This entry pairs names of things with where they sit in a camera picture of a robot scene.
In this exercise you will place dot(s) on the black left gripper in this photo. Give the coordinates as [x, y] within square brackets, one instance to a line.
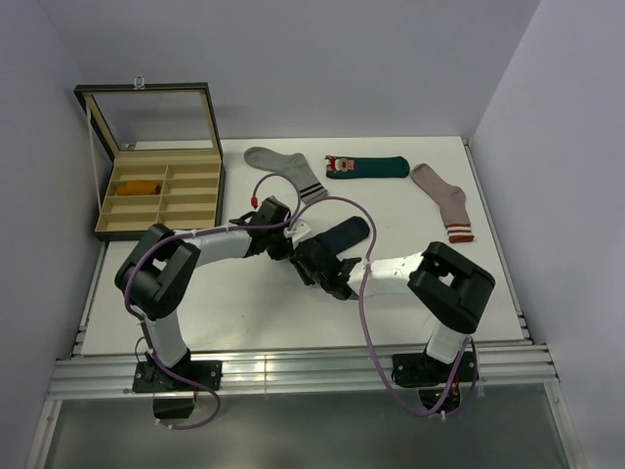
[282, 252]

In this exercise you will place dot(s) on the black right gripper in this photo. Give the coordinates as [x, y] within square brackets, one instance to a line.
[306, 277]

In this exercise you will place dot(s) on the navy santa sock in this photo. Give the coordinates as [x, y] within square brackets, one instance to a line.
[345, 235]

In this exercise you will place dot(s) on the mustard yellow sock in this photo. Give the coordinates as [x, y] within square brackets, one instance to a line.
[138, 188]

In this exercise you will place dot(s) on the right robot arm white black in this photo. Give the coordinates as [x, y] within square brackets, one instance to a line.
[454, 289]

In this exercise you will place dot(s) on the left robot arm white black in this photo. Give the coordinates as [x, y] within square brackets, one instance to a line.
[154, 278]

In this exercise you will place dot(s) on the grey striped sock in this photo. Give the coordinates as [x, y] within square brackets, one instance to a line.
[294, 166]

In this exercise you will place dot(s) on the dark green reindeer sock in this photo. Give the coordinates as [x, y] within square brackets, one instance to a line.
[349, 168]

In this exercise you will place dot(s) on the black compartment box beige lining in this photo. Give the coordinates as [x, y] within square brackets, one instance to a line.
[161, 132]

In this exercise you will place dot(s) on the taupe sock red cuff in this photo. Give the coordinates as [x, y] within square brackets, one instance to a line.
[450, 200]

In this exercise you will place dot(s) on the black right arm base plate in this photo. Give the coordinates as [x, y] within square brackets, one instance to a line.
[414, 370]

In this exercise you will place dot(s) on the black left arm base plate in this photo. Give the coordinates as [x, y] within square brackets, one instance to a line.
[150, 378]

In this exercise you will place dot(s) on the aluminium rail frame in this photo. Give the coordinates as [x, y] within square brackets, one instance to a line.
[304, 393]

